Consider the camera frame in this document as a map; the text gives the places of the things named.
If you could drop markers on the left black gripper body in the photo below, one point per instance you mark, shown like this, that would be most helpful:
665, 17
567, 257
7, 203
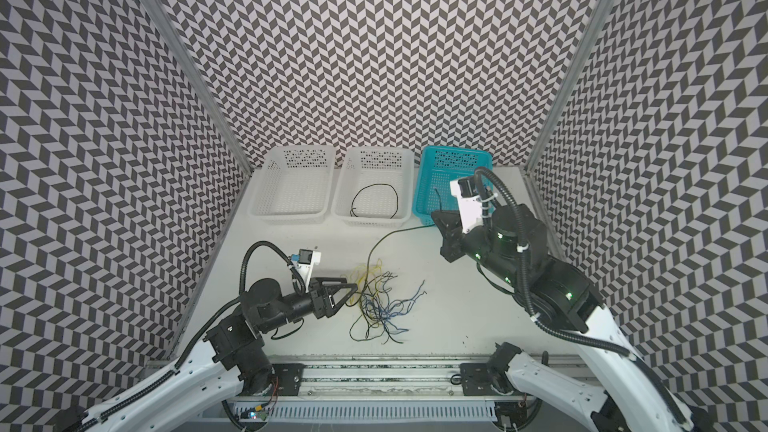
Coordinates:
296, 305

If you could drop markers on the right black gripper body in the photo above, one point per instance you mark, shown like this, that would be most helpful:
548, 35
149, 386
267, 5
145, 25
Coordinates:
455, 234

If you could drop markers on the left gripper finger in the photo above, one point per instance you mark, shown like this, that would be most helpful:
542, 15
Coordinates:
332, 300
332, 285

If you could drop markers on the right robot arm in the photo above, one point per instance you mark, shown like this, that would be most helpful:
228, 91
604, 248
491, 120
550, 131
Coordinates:
566, 305

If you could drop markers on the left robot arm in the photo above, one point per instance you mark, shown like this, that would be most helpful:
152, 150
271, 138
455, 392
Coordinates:
226, 357

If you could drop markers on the teal plastic basket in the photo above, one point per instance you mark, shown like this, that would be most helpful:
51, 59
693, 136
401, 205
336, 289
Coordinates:
439, 166

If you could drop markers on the middle white plastic basket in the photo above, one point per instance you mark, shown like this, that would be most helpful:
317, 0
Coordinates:
375, 187

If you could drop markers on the white plastic basket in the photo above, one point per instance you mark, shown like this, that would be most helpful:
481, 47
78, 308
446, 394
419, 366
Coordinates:
375, 187
294, 184

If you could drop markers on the left white plastic basket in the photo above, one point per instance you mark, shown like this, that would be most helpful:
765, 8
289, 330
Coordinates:
294, 184

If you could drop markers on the small circuit board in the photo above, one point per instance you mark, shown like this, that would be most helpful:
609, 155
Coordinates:
254, 414

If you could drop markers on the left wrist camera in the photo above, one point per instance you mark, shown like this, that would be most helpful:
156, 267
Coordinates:
304, 262

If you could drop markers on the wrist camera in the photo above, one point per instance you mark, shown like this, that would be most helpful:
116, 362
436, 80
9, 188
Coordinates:
474, 209
304, 262

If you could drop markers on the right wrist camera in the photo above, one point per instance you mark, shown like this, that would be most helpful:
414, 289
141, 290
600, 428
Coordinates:
474, 209

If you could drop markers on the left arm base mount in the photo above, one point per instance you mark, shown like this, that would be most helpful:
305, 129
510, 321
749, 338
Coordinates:
282, 379

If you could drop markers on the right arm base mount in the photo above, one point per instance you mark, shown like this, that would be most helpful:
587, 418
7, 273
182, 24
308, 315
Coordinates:
480, 379

